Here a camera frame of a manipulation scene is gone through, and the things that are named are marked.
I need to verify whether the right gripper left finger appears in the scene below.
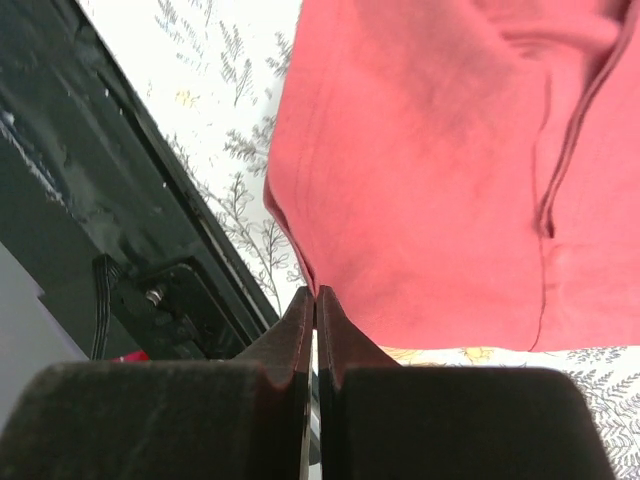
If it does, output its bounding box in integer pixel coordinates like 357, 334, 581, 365
1, 288, 314, 479

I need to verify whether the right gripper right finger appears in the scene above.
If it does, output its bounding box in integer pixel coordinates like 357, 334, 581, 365
316, 287, 613, 479

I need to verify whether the pink red t shirt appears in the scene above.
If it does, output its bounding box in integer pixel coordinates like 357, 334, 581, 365
264, 1, 639, 351

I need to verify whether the floral table mat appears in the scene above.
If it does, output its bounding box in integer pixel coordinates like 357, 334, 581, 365
82, 1, 639, 479

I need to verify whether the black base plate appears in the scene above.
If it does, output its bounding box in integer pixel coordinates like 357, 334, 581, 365
1, 1, 278, 352

